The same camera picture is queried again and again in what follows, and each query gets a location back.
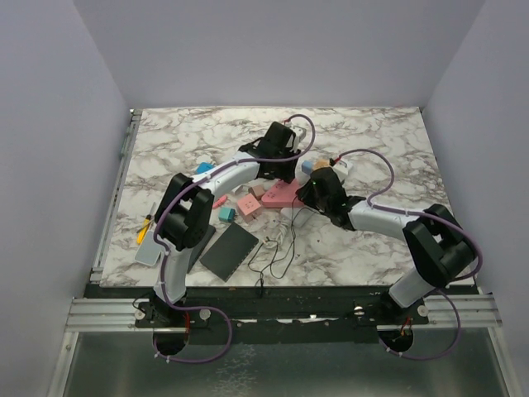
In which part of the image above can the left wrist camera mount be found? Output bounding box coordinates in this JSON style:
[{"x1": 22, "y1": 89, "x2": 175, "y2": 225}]
[{"x1": 288, "y1": 126, "x2": 307, "y2": 151}]

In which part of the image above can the pink cube socket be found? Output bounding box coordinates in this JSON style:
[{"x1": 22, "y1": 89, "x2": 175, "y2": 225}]
[{"x1": 236, "y1": 194, "x2": 263, "y2": 223}]

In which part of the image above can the right black flat box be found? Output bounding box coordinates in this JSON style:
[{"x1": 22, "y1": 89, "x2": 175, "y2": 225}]
[{"x1": 200, "y1": 223, "x2": 258, "y2": 281}]

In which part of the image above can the yellow red screwdriver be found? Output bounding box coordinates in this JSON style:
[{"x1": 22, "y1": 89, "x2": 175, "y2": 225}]
[{"x1": 136, "y1": 202, "x2": 156, "y2": 245}]

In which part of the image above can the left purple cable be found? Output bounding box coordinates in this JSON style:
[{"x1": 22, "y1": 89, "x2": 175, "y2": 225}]
[{"x1": 152, "y1": 114, "x2": 317, "y2": 365}]

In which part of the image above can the white flat remote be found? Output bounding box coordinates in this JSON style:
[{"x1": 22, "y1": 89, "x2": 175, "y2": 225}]
[{"x1": 134, "y1": 238, "x2": 163, "y2": 267}]

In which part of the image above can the white power strip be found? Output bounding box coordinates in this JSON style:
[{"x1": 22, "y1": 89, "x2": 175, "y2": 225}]
[{"x1": 280, "y1": 159, "x2": 355, "y2": 228}]

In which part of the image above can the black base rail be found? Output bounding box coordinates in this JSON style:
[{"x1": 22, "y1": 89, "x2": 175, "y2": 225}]
[{"x1": 67, "y1": 285, "x2": 489, "y2": 345}]

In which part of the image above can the left black flat box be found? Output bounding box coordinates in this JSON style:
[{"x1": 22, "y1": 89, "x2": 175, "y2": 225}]
[{"x1": 187, "y1": 225, "x2": 216, "y2": 274}]

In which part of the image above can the white plug adapter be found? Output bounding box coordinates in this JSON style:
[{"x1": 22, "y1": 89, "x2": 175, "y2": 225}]
[{"x1": 232, "y1": 185, "x2": 244, "y2": 196}]

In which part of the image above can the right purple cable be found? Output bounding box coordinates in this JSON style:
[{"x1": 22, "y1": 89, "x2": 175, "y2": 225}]
[{"x1": 332, "y1": 148, "x2": 485, "y2": 361}]

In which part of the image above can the purple cable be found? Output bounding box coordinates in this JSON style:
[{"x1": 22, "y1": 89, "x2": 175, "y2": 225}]
[
  {"x1": 152, "y1": 114, "x2": 317, "y2": 365},
  {"x1": 332, "y1": 148, "x2": 485, "y2": 361}
]

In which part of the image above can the orange tan plug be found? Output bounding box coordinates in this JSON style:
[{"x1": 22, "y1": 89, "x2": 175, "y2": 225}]
[{"x1": 312, "y1": 159, "x2": 331, "y2": 171}]

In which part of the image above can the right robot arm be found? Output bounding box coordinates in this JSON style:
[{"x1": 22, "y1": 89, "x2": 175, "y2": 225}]
[{"x1": 296, "y1": 167, "x2": 482, "y2": 323}]

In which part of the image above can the pink square plug adapter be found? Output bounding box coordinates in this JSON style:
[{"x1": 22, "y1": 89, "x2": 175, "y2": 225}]
[{"x1": 212, "y1": 195, "x2": 227, "y2": 208}]

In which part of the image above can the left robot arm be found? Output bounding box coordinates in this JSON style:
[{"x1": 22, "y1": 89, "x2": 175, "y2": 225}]
[{"x1": 153, "y1": 122, "x2": 304, "y2": 327}]

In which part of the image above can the beige pink USB charger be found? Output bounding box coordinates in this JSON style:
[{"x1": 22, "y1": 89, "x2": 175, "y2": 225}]
[{"x1": 248, "y1": 184, "x2": 266, "y2": 201}]

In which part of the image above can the white coiled cord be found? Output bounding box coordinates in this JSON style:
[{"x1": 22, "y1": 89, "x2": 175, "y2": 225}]
[{"x1": 263, "y1": 217, "x2": 293, "y2": 249}]

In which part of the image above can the pink triangular power strip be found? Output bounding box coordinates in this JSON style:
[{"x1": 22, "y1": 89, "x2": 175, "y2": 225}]
[{"x1": 261, "y1": 179, "x2": 304, "y2": 208}]

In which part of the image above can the black flat box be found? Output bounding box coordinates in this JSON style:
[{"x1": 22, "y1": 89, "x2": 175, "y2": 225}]
[
  {"x1": 200, "y1": 223, "x2": 258, "y2": 281},
  {"x1": 187, "y1": 225, "x2": 216, "y2": 274}
]

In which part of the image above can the light blue plug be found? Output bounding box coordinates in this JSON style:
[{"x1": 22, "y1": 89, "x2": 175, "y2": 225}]
[{"x1": 301, "y1": 160, "x2": 315, "y2": 175}]

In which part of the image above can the blue plug adapter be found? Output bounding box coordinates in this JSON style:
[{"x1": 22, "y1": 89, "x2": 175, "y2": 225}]
[{"x1": 196, "y1": 162, "x2": 214, "y2": 175}]

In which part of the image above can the teal charger plug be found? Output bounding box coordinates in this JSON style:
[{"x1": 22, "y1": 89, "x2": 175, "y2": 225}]
[{"x1": 218, "y1": 207, "x2": 236, "y2": 222}]

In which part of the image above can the thin black cable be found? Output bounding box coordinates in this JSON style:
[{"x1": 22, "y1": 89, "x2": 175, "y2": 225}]
[{"x1": 247, "y1": 204, "x2": 323, "y2": 299}]

